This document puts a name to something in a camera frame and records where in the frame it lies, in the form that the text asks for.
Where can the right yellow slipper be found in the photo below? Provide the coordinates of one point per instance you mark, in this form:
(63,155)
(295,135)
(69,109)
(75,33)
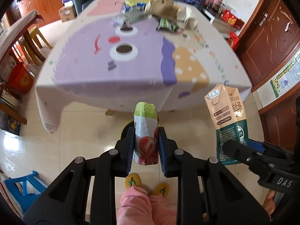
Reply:
(161,189)

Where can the yellow printed packet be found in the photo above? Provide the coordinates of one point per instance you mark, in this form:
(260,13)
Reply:
(133,3)

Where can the yellow slipper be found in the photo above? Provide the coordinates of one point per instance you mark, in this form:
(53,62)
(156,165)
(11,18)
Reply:
(132,180)
(161,189)

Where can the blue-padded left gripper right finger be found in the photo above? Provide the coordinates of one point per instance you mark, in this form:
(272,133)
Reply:
(168,159)

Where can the red plastic bucket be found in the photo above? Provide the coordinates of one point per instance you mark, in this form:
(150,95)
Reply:
(20,79)

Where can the green black snack packet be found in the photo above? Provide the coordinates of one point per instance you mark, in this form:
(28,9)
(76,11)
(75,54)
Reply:
(166,25)

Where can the pink trouser legs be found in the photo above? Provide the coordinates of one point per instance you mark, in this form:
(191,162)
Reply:
(139,208)

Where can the yellow wooden stool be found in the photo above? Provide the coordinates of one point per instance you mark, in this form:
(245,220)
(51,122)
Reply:
(37,37)

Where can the orange wooden cabinet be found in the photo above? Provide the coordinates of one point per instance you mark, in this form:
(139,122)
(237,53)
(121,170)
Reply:
(44,0)

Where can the green beige milk carton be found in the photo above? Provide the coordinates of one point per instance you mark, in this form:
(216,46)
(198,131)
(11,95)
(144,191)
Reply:
(228,115)

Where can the cartoon printed tablecloth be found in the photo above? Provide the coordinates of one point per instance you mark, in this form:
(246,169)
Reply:
(102,64)

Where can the right hand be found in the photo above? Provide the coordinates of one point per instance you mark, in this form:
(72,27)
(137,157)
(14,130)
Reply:
(269,204)

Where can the brown paper bag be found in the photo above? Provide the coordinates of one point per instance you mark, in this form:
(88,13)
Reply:
(164,9)

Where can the blue foil snack bag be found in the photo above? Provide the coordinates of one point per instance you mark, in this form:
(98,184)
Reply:
(126,8)

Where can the blue plastic stool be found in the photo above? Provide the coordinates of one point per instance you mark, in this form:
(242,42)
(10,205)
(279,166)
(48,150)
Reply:
(25,190)

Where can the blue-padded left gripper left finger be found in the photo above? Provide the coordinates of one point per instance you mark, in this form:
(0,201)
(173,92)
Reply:
(124,157)

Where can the cardboard box by sofa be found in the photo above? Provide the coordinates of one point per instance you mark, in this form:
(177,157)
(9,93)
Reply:
(67,13)

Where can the left yellow slipper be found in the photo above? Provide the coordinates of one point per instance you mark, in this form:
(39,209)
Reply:
(132,180)

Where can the long wooden side table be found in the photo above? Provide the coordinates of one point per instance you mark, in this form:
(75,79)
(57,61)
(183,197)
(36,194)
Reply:
(18,29)

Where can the tomato snack bag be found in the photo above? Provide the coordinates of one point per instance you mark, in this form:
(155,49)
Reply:
(146,134)

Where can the red gift box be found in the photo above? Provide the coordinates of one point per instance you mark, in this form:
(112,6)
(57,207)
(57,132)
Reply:
(232,20)

